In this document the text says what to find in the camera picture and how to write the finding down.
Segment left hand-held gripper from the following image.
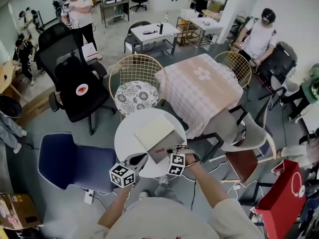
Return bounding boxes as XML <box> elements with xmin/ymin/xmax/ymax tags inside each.
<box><xmin>109</xmin><ymin>152</ymin><xmax>149</xmax><ymax>190</ymax></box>

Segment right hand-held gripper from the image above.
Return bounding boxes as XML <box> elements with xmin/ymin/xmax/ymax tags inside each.
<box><xmin>166</xmin><ymin>145</ymin><xmax>201</xmax><ymax>177</ymax></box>

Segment cardboard box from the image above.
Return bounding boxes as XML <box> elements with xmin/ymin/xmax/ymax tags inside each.
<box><xmin>134</xmin><ymin>114</ymin><xmax>186</xmax><ymax>165</ymax></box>
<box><xmin>0</xmin><ymin>193</ymin><xmax>43</xmax><ymax>231</ymax></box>

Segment person's left forearm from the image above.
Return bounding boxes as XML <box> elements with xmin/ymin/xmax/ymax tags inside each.
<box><xmin>98</xmin><ymin>184</ymin><xmax>132</xmax><ymax>229</ymax></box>

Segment person's right forearm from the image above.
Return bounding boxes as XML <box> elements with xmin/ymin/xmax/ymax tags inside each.
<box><xmin>184</xmin><ymin>155</ymin><xmax>229</xmax><ymax>210</ymax></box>

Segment white round table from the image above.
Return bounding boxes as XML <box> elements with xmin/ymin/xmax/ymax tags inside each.
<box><xmin>114</xmin><ymin>108</ymin><xmax>187</xmax><ymax>179</ymax></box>

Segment person's grey trousers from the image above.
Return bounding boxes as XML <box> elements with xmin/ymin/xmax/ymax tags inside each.
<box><xmin>154</xmin><ymin>183</ymin><xmax>184</xmax><ymax>205</ymax></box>

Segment white power strip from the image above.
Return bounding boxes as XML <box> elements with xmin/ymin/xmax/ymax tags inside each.
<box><xmin>84</xmin><ymin>189</ymin><xmax>95</xmax><ymax>205</ymax></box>

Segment pink checked tablecloth table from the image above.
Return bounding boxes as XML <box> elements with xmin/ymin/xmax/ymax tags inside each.
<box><xmin>155</xmin><ymin>53</ymin><xmax>244</xmax><ymax>139</ymax></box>

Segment blue fabric chair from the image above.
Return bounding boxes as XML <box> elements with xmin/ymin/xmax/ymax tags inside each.
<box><xmin>37</xmin><ymin>132</ymin><xmax>118</xmax><ymax>194</ymax></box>

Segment floral round cushion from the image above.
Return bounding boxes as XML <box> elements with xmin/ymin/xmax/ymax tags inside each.
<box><xmin>114</xmin><ymin>80</ymin><xmax>159</xmax><ymax>116</ymax></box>

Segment brown seat cushion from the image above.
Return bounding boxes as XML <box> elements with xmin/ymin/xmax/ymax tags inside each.
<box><xmin>225</xmin><ymin>148</ymin><xmax>259</xmax><ymax>184</ymax></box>

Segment person's white shirt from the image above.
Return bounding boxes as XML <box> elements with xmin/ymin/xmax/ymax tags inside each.
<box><xmin>92</xmin><ymin>197</ymin><xmax>265</xmax><ymax>239</ymax></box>

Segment black mesh office chair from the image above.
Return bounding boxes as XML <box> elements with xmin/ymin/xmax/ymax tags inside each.
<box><xmin>34</xmin><ymin>22</ymin><xmax>117</xmax><ymax>136</ymax></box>

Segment grey shell armchair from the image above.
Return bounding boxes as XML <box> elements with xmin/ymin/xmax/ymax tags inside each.
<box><xmin>220</xmin><ymin>110</ymin><xmax>278</xmax><ymax>184</ymax></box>

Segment white plate with red fruit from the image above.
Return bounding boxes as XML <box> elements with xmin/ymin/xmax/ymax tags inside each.
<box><xmin>75</xmin><ymin>83</ymin><xmax>89</xmax><ymax>96</ymax></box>

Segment white desk with shelf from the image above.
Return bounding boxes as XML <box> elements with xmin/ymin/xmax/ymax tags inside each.
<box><xmin>130</xmin><ymin>22</ymin><xmax>180</xmax><ymax>57</ymax></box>

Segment red paper bag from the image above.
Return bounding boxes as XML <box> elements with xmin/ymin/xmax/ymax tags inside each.
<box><xmin>254</xmin><ymin>159</ymin><xmax>307</xmax><ymax>239</ymax></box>

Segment white box red stripe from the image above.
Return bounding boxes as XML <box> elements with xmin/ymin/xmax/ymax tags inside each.
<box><xmin>81</xmin><ymin>43</ymin><xmax>99</xmax><ymax>61</ymax></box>

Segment gold metal rack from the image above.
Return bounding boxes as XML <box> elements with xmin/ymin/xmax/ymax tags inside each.
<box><xmin>176</xmin><ymin>16</ymin><xmax>200</xmax><ymax>47</ymax></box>

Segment white shell chair black legs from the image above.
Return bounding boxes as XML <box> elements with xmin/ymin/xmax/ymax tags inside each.
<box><xmin>259</xmin><ymin>75</ymin><xmax>300</xmax><ymax>109</ymax></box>

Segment small white table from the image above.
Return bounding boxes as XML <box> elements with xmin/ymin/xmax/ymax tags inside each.
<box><xmin>189</xmin><ymin>16</ymin><xmax>224</xmax><ymax>44</ymax></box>

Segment black plastic bin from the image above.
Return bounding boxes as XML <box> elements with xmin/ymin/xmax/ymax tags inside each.
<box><xmin>256</xmin><ymin>41</ymin><xmax>298</xmax><ymax>89</ymax></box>

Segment white counter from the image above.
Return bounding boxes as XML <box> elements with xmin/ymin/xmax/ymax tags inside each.
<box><xmin>148</xmin><ymin>0</ymin><xmax>190</xmax><ymax>12</ymax></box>

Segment wooden desk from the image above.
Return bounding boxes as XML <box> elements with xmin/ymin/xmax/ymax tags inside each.
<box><xmin>0</xmin><ymin>60</ymin><xmax>28</xmax><ymax>102</ymax></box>

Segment grey desk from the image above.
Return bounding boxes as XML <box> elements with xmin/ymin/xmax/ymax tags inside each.
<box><xmin>99</xmin><ymin>0</ymin><xmax>130</xmax><ymax>28</ymax></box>

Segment black frame grey seat chair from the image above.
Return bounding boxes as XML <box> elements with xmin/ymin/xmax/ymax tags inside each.
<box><xmin>186</xmin><ymin>105</ymin><xmax>249</xmax><ymax>164</ymax></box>

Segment gold wire chair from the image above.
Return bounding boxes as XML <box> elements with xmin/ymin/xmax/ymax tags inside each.
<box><xmin>213</xmin><ymin>51</ymin><xmax>252</xmax><ymax>89</ymax></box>
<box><xmin>109</xmin><ymin>54</ymin><xmax>167</xmax><ymax>121</ymax></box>

